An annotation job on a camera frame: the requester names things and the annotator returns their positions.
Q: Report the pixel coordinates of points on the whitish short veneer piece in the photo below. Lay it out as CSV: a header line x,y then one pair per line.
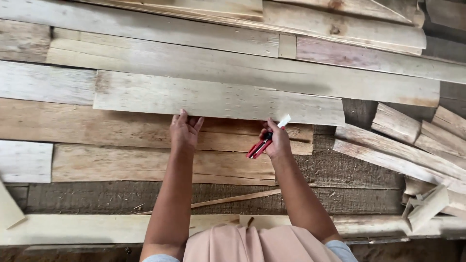
x,y
23,162

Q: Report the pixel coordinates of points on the person's right fingers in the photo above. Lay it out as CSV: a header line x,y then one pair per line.
x,y
272,125

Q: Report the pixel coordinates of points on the long pale veneer sheet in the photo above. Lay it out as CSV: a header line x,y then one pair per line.
x,y
218,98

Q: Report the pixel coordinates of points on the red utility knife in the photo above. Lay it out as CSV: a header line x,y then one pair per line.
x,y
255,151

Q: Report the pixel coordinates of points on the person's left hand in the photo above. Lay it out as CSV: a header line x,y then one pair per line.
x,y
184,133

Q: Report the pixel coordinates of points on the pale veneer strip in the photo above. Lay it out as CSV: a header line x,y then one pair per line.
x,y
91,228

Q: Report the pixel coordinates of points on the thin wood sliver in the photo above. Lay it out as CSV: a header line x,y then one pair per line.
x,y
233,199

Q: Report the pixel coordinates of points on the pink apron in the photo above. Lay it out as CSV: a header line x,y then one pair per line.
x,y
255,245

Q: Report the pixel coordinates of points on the person's right hand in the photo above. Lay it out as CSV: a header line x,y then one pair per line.
x,y
278,143

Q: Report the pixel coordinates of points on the heap of veneer offcuts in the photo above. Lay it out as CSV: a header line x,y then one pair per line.
x,y
407,153

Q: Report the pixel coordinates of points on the pale angled veneer piece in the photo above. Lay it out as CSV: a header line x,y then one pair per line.
x,y
8,211

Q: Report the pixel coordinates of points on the layer of wood veneer sheets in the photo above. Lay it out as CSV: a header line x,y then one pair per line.
x,y
145,47

